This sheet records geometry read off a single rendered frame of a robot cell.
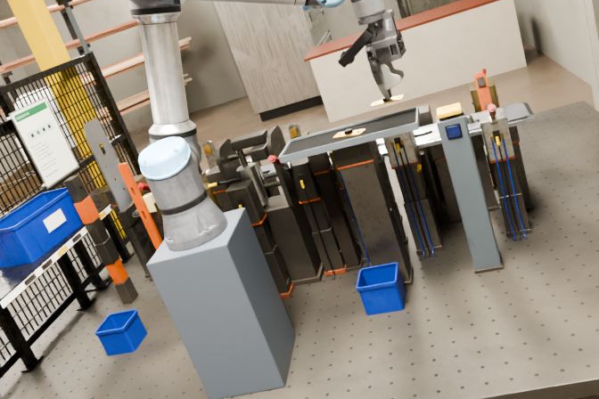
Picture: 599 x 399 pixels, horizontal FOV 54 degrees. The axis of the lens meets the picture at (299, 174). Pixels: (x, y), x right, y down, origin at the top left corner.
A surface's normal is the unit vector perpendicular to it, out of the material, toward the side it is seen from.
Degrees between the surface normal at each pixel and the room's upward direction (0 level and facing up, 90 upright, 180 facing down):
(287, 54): 90
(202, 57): 90
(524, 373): 0
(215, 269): 90
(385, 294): 90
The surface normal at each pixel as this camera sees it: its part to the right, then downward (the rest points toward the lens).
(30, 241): 0.90, -0.18
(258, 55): -0.15, 0.37
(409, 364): -0.32, -0.89
